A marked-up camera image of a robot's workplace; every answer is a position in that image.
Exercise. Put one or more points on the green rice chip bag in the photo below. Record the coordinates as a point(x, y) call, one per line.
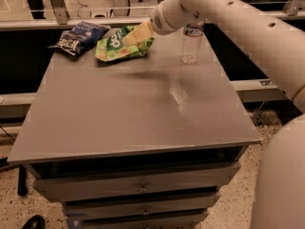
point(112, 48)

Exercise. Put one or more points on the blue kettle chip bag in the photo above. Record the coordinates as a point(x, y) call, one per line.
point(81, 38)

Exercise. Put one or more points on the top grey drawer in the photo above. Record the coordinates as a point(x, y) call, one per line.
point(91, 187)

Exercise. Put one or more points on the bottom grey drawer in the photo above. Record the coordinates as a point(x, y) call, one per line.
point(142, 222)

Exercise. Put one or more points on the grey drawer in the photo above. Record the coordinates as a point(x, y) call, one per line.
point(142, 222)
point(141, 207)
point(91, 187)

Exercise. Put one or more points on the black stand leg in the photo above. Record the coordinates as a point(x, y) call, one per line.
point(22, 189)

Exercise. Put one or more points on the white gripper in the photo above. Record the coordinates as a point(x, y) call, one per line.
point(166, 22)

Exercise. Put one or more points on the black shoe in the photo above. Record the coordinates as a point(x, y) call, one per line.
point(35, 222)

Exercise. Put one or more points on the metal railing bar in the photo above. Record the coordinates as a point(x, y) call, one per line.
point(31, 25)

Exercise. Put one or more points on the middle grey drawer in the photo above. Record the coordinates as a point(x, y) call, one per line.
point(141, 207)

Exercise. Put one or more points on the grey drawer cabinet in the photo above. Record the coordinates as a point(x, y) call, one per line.
point(132, 117)

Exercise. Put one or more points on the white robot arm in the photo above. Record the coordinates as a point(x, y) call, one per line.
point(278, 50)

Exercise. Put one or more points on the clear plastic water bottle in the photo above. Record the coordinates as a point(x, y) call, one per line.
point(192, 37)

